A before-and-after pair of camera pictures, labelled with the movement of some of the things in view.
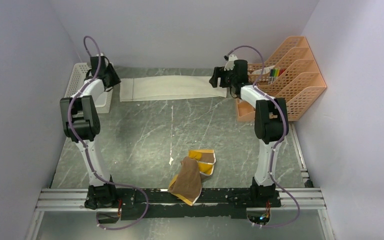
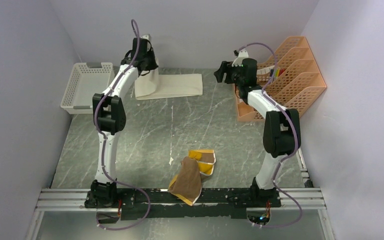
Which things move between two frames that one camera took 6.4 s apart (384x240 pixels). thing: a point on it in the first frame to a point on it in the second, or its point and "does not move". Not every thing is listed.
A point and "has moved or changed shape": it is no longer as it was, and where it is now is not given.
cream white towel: x=170 y=87 has moved or changed shape
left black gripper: x=111 y=69 to x=152 y=52
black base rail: x=136 y=203 does not move
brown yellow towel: x=187 y=184 does not move
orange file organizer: x=293 y=73 does not move
